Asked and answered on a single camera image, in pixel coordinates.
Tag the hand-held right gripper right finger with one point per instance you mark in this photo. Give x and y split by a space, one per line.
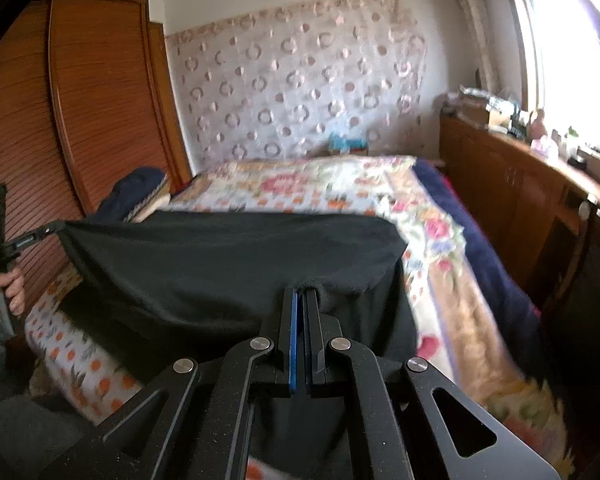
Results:
311 350

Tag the pink bottle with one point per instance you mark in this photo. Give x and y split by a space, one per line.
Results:
538 126

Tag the cardboard box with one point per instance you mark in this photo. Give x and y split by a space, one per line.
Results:
498 118

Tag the navy blue blanket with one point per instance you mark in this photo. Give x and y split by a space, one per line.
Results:
480 240

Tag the wooden slatted wardrobe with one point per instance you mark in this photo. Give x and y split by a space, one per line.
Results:
95 100

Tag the circle patterned sheer curtain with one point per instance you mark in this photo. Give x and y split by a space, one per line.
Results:
300 75

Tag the small black box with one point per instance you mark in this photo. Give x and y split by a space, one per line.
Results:
575 161

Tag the green capped bottle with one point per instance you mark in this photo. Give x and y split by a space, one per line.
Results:
572 139

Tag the pile of papers and bags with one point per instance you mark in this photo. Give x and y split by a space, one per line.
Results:
472 97

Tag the dark navy cloth bundle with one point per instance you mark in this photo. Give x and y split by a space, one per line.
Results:
135 192

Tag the pink tissue packet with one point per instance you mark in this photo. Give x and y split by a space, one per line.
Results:
545 146

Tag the black printed t-shirt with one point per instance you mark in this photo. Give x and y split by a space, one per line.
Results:
205 270

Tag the person's left hand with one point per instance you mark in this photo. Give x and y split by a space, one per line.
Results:
15 292

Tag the orange flowered bed sheet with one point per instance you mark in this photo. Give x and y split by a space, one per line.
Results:
80 360

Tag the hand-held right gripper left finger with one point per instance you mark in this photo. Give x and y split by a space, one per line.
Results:
293 345

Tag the window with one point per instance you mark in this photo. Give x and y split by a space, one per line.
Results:
565 45

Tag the floral blanket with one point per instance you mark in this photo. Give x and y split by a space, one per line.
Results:
330 185

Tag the low wooden cabinet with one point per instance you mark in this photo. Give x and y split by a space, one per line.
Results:
510 190

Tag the wrapped air conditioner pipe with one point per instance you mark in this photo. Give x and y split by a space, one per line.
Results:
475 20

